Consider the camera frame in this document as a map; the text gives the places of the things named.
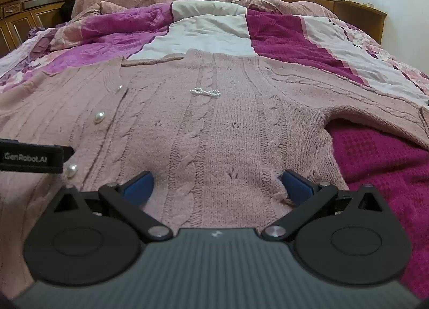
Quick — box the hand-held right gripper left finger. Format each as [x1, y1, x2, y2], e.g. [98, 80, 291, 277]
[54, 171, 173, 242]

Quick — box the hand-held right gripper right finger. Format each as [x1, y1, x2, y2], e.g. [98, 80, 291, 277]
[261, 170, 386, 241]

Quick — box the pink knit cardigan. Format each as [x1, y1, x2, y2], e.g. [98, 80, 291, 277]
[0, 48, 429, 299]

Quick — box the carved wooden headboard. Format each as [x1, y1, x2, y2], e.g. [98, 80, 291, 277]
[0, 0, 91, 58]

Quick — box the magenta patchwork quilt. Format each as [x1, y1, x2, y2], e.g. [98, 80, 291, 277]
[0, 0, 429, 299]

